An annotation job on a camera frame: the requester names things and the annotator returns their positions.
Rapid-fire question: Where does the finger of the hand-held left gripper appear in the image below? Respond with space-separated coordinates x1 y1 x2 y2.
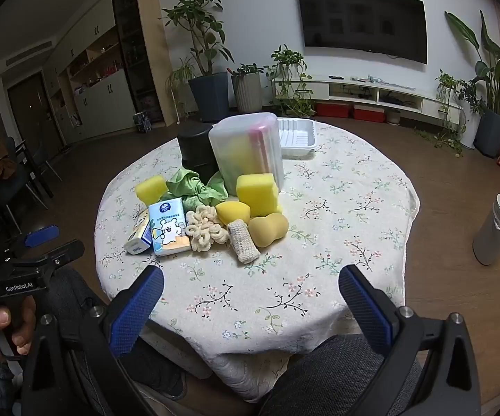
11 240 86 278
13 224 60 254

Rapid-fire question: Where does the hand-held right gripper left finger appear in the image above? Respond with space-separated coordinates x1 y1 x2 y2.
19 264 166 416

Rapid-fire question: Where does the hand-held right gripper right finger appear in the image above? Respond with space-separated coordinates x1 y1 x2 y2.
339 264 482 416

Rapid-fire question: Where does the small beige tissue pack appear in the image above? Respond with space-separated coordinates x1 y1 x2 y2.
124 219 153 255

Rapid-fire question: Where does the cream knitted scrubber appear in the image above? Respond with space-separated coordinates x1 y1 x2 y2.
185 206 230 253

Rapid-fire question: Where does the small yellow sponge block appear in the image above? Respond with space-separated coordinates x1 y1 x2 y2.
135 175 170 204

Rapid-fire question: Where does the woven loofah pad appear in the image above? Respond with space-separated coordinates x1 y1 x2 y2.
227 220 260 263

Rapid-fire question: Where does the tan gourd-shaped sponge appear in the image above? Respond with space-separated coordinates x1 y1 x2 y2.
248 211 289 249

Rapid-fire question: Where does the green cloth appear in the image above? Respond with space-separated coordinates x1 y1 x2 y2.
165 168 230 211

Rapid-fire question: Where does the large yellow sponge block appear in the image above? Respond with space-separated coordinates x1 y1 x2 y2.
236 173 282 218

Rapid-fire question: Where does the white plastic tray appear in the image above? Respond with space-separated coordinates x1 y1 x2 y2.
277 118 319 159

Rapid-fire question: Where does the black chair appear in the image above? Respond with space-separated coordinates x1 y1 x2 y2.
0 136 64 235

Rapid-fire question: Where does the person's black shoe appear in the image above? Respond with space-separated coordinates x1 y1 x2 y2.
120 347 188 401

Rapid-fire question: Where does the floral tablecloth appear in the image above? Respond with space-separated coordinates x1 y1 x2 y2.
95 121 421 404

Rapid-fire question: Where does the dark door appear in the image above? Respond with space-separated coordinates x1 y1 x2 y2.
7 71 66 148

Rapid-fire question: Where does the grey trash can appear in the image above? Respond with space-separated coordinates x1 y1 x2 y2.
472 193 500 266

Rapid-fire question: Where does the black plastic container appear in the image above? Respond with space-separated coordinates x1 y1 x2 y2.
177 122 218 183

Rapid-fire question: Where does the translucent plastic container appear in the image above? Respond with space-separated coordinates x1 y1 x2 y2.
209 113 285 196

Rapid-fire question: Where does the red storage box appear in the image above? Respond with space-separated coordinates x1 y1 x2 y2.
353 106 386 123
315 103 350 118

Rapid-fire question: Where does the tall plant in dark pot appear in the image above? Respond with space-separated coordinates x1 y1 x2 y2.
162 0 235 123

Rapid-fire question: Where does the thin-leaf plant on stand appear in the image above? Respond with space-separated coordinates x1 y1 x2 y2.
165 56 196 122

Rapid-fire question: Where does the broad-leaf plant in dark pot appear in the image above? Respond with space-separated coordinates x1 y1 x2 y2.
444 9 500 159

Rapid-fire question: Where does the white television cabinet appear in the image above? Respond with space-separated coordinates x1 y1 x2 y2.
271 75 467 128

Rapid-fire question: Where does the plant in ribbed white pot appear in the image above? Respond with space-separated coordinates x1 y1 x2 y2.
231 63 264 113

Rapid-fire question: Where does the small trailing plant white pot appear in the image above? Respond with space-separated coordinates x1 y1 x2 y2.
415 69 478 157

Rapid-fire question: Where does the trailing pothos plant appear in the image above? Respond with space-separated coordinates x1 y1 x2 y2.
264 44 315 118

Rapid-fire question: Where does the wooden wall cabinet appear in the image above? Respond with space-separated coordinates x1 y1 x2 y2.
44 0 164 144

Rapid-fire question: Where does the wall-mounted black television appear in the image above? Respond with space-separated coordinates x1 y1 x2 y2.
297 0 428 65

